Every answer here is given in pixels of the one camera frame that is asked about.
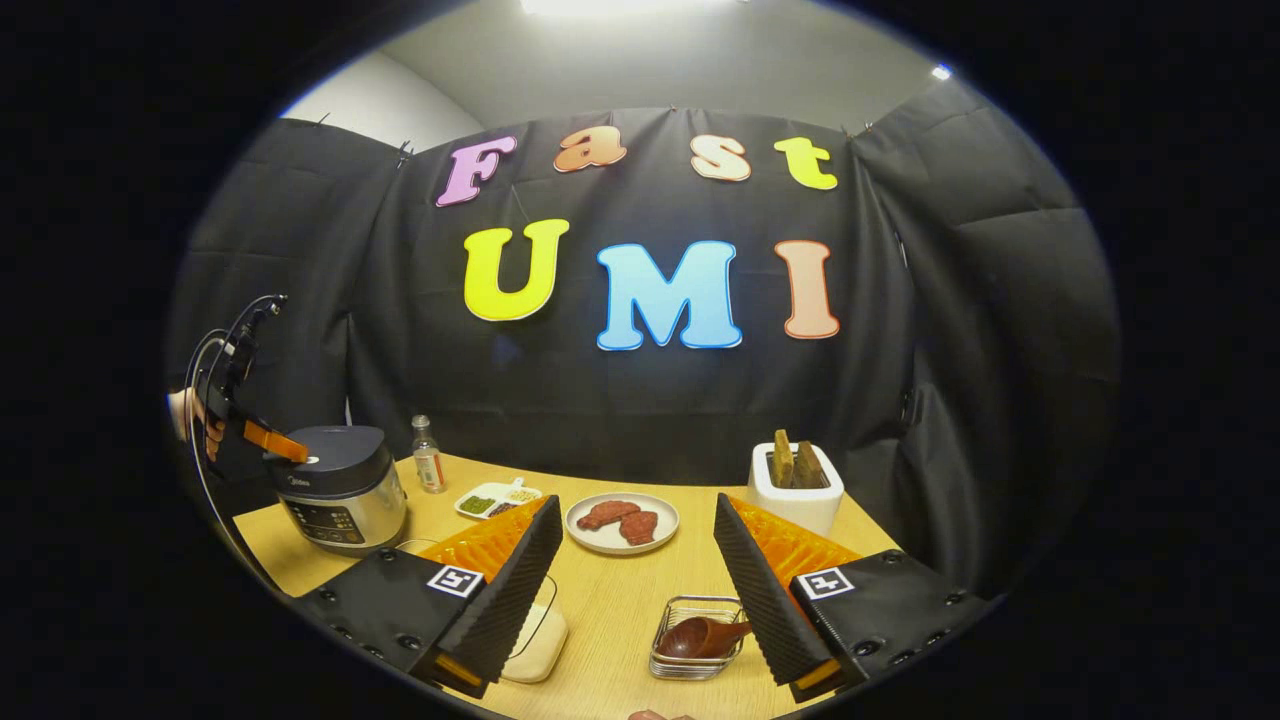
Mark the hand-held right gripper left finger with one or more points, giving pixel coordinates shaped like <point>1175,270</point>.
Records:
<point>510,600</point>

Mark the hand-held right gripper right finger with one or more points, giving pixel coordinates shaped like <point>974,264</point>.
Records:
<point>765,600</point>

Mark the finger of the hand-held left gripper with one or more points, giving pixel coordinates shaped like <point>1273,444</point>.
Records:
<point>275,442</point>

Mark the dark wooden spoon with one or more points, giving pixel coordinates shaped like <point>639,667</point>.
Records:
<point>690,640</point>

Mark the dark grey rice cooker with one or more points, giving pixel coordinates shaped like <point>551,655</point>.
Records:
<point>340,500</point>

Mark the white ceramic holder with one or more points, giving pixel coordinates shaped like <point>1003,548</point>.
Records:
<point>790,510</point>

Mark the green mung beans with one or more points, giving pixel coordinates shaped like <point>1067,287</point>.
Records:
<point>477,505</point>

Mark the yellow soybeans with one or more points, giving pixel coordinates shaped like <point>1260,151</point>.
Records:
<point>523,495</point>

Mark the white divided dish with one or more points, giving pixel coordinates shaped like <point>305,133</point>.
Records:
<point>492,490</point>

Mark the round white plate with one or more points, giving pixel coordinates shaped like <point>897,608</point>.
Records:
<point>660,535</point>

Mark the long red meat piece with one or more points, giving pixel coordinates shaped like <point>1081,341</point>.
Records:
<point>607,514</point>

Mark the short red meat piece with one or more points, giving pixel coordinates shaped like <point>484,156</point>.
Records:
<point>639,527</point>

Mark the small glass bottle red label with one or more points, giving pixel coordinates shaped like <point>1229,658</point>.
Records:
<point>429,465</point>

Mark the black backdrop cloth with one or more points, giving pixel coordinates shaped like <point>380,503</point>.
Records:
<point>650,420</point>

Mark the long ceiling light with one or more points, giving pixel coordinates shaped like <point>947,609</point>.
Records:
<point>620,6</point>

